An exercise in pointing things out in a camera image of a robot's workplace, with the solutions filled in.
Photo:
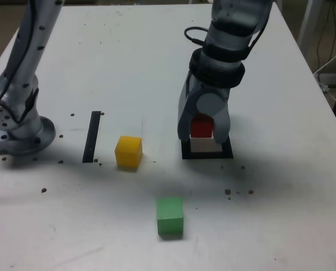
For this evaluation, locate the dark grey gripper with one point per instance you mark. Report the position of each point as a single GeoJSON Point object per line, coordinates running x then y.
{"type": "Point", "coordinates": [221, 91]}

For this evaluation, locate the red cube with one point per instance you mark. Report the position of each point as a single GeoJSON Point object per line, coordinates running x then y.
{"type": "Point", "coordinates": [200, 128]}

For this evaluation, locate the yellow cube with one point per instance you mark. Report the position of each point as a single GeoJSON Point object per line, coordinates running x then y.
{"type": "Point", "coordinates": [128, 152]}

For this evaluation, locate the green cube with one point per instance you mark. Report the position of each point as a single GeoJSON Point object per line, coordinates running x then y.
{"type": "Point", "coordinates": [169, 217]}

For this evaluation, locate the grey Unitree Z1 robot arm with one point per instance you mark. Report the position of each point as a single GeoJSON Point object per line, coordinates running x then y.
{"type": "Point", "coordinates": [24, 70]}

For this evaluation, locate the black tape square outline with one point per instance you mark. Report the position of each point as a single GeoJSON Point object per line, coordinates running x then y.
{"type": "Point", "coordinates": [207, 155]}

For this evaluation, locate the black tape strip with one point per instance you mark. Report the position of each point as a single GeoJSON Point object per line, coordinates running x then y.
{"type": "Point", "coordinates": [91, 138]}

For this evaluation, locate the white metal post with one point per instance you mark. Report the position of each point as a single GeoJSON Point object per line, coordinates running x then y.
{"type": "Point", "coordinates": [307, 22]}

